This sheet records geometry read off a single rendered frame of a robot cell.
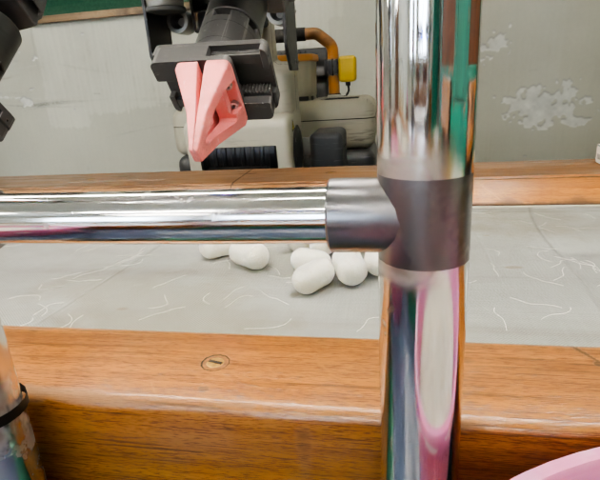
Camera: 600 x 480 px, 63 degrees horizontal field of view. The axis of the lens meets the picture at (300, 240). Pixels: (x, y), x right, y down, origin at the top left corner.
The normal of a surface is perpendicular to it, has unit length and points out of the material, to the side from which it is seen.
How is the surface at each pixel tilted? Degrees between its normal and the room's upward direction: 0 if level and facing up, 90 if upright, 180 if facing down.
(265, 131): 98
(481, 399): 0
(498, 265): 0
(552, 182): 45
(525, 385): 0
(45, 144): 90
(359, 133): 90
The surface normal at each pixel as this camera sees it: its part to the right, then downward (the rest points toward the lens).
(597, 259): -0.06, -0.95
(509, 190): -0.17, -0.44
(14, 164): -0.17, 0.33
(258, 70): -0.11, 0.85
